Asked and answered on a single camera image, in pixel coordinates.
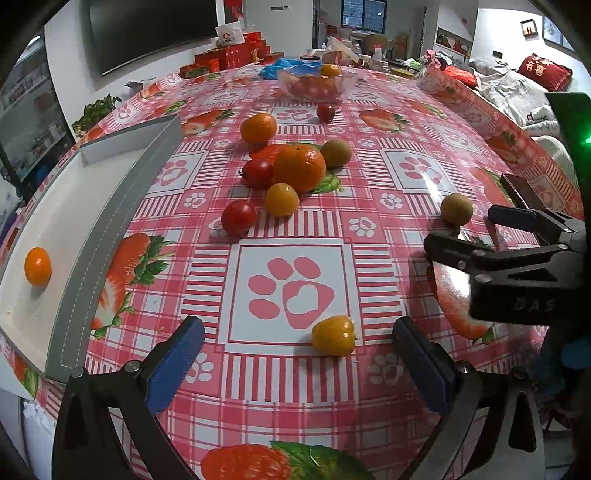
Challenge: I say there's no large orange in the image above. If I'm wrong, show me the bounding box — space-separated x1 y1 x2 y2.
273 143 327 193

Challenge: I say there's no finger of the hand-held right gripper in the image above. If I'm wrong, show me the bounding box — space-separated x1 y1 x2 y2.
488 173 578 247
424 232 575 283

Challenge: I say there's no stack of red gift boxes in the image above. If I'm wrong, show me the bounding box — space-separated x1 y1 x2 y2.
179 31 283 79

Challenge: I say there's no kiwi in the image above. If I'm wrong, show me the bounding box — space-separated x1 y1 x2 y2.
320 139 353 168
440 193 474 226

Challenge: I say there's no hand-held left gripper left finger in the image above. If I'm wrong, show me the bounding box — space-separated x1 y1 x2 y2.
53 316 206 480

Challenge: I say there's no white tissue box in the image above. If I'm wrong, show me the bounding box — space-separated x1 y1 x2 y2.
215 24 245 47

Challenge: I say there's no office chair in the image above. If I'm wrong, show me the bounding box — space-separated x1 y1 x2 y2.
362 33 391 54

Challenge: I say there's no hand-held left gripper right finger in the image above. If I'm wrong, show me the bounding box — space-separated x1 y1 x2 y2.
392 318 555 480

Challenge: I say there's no glass bowl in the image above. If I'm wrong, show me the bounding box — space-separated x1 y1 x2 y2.
277 65 358 103

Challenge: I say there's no pink strawberry-print tablecloth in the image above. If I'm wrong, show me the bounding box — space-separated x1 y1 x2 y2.
0 58 585 480

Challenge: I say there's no yellow round tomato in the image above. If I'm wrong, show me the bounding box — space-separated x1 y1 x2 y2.
264 183 300 217

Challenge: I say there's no yellow lumpy tomato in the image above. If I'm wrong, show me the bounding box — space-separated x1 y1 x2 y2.
311 315 358 357

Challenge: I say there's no dark window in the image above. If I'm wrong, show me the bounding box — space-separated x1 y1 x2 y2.
342 0 387 34

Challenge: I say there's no glass display cabinet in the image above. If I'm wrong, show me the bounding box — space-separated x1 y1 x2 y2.
0 44 75 185

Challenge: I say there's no grey tray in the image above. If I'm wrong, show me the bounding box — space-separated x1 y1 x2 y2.
0 114 182 384

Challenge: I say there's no blue plastic bag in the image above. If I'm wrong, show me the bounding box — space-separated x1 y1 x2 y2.
259 58 326 80

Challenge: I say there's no black television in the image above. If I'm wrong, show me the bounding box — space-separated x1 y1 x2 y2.
89 0 219 77

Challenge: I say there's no green leafy plant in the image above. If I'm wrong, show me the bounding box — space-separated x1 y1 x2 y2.
71 95 122 138

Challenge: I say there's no grey blanket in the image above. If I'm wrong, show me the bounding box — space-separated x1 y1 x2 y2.
468 56 575 137

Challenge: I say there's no red pillow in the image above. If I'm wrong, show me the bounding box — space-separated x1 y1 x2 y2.
517 53 573 92

